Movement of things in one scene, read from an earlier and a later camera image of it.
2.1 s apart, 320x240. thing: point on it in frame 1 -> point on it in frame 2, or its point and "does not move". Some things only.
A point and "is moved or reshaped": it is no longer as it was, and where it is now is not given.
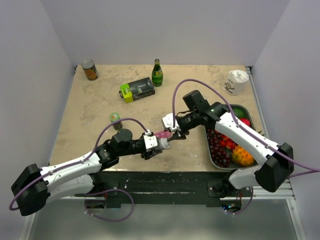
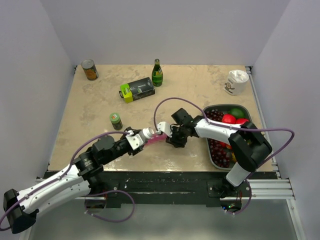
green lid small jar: (114, 117) does not move
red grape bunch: (221, 156) does not move
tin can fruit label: (91, 71) does not move
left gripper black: (148, 154) -> (134, 152)
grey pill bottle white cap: (163, 143) is moved or reshaped
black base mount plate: (159, 189) does not move
